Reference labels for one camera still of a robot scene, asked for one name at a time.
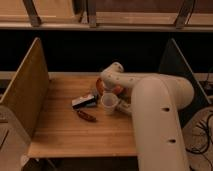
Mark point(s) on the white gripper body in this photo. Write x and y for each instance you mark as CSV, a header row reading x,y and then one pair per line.
x,y
109,89

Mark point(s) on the orange ceramic bowl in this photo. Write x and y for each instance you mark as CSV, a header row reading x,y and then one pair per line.
x,y
100,88

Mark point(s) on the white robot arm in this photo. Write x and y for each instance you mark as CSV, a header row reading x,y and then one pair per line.
x,y
155,102

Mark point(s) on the white plastic cup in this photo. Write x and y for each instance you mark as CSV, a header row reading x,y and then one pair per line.
x,y
109,101

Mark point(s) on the small white box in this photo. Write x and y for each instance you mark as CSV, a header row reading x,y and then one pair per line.
x,y
124,107

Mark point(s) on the black and white box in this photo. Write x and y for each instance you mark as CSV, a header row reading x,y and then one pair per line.
x,y
82,101

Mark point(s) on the red brown oblong object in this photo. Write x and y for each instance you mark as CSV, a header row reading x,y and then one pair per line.
x,y
86,116

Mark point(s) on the right dark side panel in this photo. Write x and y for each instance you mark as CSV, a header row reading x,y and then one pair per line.
x,y
174,63

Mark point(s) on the left wooden side panel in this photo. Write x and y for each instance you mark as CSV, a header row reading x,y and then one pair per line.
x,y
22,101

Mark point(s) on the wooden shelf frame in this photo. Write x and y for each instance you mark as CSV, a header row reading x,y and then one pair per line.
x,y
131,15

